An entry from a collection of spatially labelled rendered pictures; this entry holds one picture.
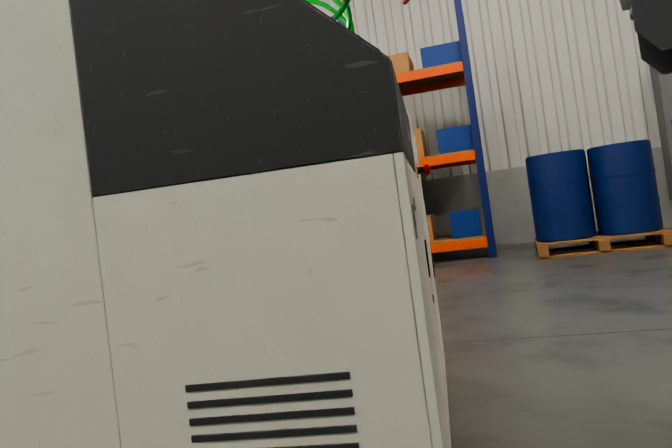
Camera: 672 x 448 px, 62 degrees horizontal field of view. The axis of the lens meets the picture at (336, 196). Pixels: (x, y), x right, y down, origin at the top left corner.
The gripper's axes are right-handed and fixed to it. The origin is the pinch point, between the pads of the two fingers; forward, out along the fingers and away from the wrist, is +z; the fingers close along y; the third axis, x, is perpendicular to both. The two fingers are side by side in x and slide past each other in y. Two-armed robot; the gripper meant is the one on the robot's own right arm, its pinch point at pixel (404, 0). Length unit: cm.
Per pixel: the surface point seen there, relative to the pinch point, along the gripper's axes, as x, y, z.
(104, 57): 60, 17, 41
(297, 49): 51, -11, 19
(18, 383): 68, -8, 99
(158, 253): 59, -14, 62
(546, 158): -459, -19, 23
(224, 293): 56, -28, 60
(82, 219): 63, 2, 67
